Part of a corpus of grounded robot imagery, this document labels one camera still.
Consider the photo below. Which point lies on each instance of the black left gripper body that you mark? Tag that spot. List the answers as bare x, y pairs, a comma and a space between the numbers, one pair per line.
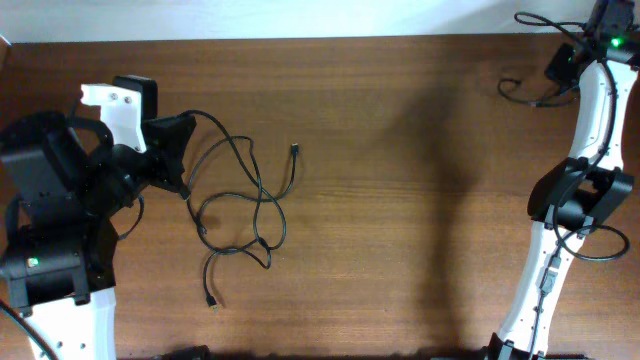
163, 165

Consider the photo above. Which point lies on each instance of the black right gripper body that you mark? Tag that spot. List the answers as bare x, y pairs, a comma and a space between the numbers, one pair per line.
560, 66

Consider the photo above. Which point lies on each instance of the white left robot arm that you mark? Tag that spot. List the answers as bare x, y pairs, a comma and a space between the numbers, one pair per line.
73, 174

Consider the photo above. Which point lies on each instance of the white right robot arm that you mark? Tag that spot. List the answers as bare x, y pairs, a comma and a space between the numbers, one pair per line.
601, 64

